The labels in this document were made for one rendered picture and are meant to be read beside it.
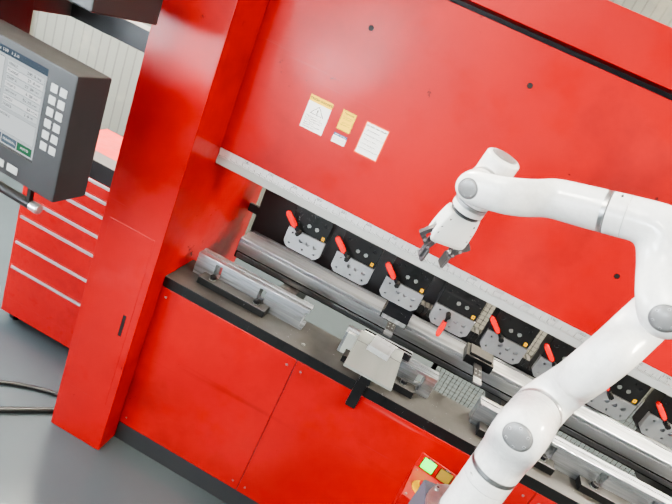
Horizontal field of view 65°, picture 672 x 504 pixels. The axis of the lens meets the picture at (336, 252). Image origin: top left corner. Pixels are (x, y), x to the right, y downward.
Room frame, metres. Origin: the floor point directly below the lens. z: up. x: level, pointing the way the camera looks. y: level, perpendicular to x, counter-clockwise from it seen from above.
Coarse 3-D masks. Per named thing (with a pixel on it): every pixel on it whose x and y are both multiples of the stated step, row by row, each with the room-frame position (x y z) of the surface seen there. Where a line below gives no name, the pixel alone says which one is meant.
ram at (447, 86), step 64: (320, 0) 1.83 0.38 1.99; (384, 0) 1.80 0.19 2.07; (448, 0) 1.78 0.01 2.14; (256, 64) 1.84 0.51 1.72; (320, 64) 1.82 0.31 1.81; (384, 64) 1.79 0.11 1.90; (448, 64) 1.77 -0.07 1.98; (512, 64) 1.75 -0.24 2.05; (576, 64) 1.73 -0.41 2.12; (256, 128) 1.83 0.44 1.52; (384, 128) 1.78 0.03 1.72; (448, 128) 1.76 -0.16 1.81; (512, 128) 1.74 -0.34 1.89; (576, 128) 1.72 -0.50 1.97; (640, 128) 1.70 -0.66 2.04; (320, 192) 1.80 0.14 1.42; (384, 192) 1.77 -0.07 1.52; (448, 192) 1.75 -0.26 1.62; (640, 192) 1.69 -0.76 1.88; (512, 256) 1.71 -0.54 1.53; (576, 256) 1.69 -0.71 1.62; (576, 320) 1.68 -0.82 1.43
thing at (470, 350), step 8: (472, 344) 2.00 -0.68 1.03; (464, 352) 1.97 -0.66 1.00; (472, 352) 1.93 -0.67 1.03; (480, 352) 1.96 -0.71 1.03; (464, 360) 1.92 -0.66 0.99; (472, 360) 1.92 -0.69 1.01; (480, 360) 1.92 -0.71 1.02; (488, 360) 1.93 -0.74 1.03; (480, 368) 1.89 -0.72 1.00; (488, 368) 1.91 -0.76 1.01; (472, 376) 1.81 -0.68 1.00; (480, 376) 1.83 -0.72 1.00; (480, 384) 1.77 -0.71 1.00
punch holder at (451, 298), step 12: (444, 288) 1.73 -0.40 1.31; (456, 288) 1.73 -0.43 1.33; (444, 300) 1.73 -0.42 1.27; (456, 300) 1.72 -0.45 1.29; (468, 300) 1.72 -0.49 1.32; (480, 300) 1.71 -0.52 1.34; (432, 312) 1.73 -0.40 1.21; (444, 312) 1.72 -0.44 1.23; (456, 312) 1.72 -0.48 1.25; (468, 312) 1.72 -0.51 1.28; (480, 312) 1.71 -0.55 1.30; (456, 324) 1.72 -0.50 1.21; (468, 324) 1.71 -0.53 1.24
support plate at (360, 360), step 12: (360, 336) 1.73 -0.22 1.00; (372, 336) 1.77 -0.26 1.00; (360, 348) 1.65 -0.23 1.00; (348, 360) 1.54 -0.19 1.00; (360, 360) 1.58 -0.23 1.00; (372, 360) 1.61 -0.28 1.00; (384, 360) 1.64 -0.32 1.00; (360, 372) 1.51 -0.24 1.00; (372, 372) 1.54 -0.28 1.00; (384, 372) 1.57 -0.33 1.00; (396, 372) 1.60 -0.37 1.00; (384, 384) 1.50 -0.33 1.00
